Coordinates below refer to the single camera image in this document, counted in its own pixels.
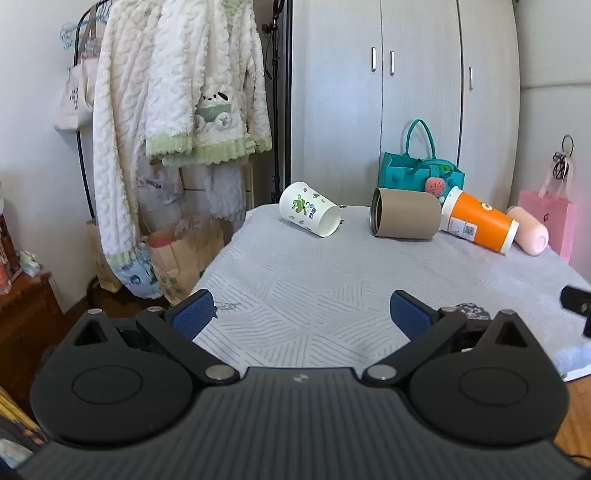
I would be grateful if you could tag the brown paper bag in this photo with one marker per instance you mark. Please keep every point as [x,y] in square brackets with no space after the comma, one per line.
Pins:
[184,263]
[102,263]

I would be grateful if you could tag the pink paper gift bag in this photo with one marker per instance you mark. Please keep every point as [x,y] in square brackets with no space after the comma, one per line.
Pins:
[551,217]

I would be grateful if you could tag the white fleece top green trim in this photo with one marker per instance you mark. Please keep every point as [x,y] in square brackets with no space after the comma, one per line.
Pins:
[207,69]

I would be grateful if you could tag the red tall box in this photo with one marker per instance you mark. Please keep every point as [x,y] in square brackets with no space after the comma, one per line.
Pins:
[5,258]

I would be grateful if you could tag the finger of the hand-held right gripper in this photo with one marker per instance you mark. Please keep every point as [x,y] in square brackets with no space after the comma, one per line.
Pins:
[577,300]

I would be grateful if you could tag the white fleece pants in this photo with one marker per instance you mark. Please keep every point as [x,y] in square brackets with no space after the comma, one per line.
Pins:
[224,189]

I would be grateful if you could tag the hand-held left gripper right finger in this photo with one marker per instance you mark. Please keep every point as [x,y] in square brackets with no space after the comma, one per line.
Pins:
[408,314]

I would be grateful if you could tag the white printed plastic bag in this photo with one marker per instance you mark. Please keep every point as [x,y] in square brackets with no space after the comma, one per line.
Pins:
[159,187]

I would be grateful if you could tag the long white fleece robe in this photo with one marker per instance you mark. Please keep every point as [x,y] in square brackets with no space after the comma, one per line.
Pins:
[120,138]

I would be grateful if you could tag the teal felt handbag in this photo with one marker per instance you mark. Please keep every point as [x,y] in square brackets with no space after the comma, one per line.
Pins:
[401,175]

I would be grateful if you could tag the strawberry plush charm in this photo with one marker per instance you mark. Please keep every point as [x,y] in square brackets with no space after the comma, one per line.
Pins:
[435,185]

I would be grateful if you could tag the canvas tote bag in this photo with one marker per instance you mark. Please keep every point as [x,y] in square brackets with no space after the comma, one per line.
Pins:
[74,101]

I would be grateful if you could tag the yellow book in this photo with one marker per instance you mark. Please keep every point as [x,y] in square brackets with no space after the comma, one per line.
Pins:
[18,415]

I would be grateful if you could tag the wooden cabinet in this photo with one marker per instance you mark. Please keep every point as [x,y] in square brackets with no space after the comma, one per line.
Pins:
[27,318]

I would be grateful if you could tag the grey wardrobe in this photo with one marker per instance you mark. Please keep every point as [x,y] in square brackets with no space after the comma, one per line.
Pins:
[337,115]

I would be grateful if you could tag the orange cup white lid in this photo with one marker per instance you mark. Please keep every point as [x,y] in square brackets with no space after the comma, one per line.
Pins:
[480,221]

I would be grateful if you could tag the white paper cup green print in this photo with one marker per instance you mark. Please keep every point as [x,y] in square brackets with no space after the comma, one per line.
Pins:
[304,207]

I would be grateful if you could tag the tan metal tumbler cup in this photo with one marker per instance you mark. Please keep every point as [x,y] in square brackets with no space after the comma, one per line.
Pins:
[408,214]

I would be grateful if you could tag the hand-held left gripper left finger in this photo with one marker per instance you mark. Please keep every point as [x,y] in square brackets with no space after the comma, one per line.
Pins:
[193,314]

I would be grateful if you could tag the black clothes rack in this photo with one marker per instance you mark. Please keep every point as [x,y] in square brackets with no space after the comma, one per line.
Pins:
[82,157]

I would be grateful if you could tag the dark patterned small cloth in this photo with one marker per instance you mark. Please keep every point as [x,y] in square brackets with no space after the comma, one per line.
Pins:
[472,310]

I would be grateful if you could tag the pink bottle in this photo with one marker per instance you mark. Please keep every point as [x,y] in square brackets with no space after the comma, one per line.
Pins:
[531,230]

